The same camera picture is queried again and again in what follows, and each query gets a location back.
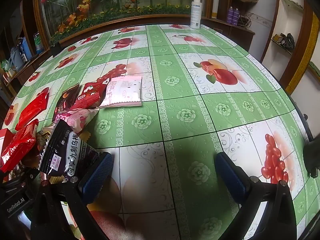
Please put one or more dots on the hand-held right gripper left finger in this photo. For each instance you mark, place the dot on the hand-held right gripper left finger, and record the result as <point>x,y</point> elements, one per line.
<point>98,175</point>

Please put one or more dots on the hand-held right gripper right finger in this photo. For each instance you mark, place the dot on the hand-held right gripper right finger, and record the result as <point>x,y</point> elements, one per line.
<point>230,177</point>

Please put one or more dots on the black snack packet white print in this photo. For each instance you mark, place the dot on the black snack packet white print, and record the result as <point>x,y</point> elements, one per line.
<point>67,152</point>

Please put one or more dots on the red foil snack packet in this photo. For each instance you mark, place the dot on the red foil snack packet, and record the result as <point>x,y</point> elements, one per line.
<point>32,108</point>
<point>17,147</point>

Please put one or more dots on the pink patterned snack packet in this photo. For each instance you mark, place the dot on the pink patterned snack packet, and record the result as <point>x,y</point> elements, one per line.
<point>80,118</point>

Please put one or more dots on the red gift box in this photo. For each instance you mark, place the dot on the red gift box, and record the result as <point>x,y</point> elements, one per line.
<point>3,140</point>

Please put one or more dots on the red snack packet white print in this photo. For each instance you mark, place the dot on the red snack packet white print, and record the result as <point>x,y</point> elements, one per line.
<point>90,95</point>

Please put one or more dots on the dark brown snack packet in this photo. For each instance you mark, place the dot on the dark brown snack packet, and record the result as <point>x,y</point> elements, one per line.
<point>67,98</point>

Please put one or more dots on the pale pink white snack packet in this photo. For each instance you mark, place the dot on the pale pink white snack packet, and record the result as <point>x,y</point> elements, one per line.
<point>125,92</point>

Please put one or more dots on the small gold snack packet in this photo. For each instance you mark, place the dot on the small gold snack packet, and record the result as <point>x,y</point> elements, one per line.
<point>42,136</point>

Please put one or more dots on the dark wooden chair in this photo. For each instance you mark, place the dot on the dark wooden chair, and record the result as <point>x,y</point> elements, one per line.
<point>311,155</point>

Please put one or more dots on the green fruit print tablecloth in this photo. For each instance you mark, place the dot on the green fruit print tablecloth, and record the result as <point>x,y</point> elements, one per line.
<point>175,92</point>

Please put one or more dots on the small black object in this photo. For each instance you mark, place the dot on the small black object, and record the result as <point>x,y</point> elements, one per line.
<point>56,50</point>

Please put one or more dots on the brown wooden cabinet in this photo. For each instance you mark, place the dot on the brown wooden cabinet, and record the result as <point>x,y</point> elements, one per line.
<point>240,33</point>

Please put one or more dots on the blue thermos jug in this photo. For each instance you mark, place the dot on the blue thermos jug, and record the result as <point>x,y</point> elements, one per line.
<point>25,51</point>

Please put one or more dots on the green plastic bottle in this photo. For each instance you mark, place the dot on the green plastic bottle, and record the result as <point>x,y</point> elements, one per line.
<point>38,42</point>

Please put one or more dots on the dark bundled object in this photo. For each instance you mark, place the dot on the dark bundled object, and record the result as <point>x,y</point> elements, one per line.
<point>287,41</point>

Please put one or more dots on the white spray bottle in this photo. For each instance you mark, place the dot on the white spray bottle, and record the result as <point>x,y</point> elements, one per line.
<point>195,15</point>

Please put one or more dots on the glass panel with artificial flowers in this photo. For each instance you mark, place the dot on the glass panel with artificial flowers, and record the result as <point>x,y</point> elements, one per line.
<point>112,0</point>

